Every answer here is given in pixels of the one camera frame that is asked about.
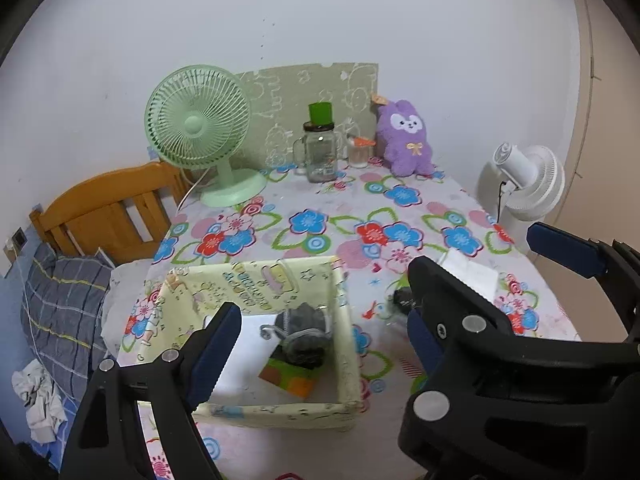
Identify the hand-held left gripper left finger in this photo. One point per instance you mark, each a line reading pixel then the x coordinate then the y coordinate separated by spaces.
pixel 215 355

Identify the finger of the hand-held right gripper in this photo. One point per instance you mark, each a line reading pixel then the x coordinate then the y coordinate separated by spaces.
pixel 565 247
pixel 500 360

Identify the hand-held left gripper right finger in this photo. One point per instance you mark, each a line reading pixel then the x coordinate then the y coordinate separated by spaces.
pixel 422 345

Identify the yellow cartoon print packet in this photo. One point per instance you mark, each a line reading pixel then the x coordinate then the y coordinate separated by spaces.
pixel 397 297

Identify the yellow printed fabric storage box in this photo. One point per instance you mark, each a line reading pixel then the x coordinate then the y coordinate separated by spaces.
pixel 345 350

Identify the pale pink packet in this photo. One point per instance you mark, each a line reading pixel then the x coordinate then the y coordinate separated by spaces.
pixel 470 272

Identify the white standing fan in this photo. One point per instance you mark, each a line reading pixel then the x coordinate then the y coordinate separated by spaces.
pixel 530 180

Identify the green and orange packet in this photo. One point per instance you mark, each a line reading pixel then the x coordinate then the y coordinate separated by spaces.
pixel 290 380

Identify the grey knitted sock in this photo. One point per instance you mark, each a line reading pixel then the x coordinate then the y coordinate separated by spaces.
pixel 302 332

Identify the beige door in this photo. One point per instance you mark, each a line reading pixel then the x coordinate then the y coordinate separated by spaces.
pixel 610 125

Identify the floral tablecloth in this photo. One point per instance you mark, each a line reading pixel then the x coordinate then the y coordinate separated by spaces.
pixel 340 230

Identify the plaid grey pillow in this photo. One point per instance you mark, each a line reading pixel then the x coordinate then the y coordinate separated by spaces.
pixel 65 305

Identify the white crumpled cloth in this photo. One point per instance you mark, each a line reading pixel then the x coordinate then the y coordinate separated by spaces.
pixel 37 400

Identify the purple plush toy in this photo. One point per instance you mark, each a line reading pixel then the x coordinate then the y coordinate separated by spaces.
pixel 405 150

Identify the wooden headboard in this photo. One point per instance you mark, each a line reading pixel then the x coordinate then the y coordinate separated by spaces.
pixel 100 195

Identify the glass jar mug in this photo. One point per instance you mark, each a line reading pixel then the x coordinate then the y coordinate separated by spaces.
pixel 320 155

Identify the green desk fan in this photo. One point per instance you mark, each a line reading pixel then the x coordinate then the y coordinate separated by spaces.
pixel 195 120

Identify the green cup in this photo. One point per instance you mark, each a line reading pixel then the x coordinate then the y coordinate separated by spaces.
pixel 321 112

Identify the green printed board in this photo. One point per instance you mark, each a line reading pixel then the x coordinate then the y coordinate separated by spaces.
pixel 285 95

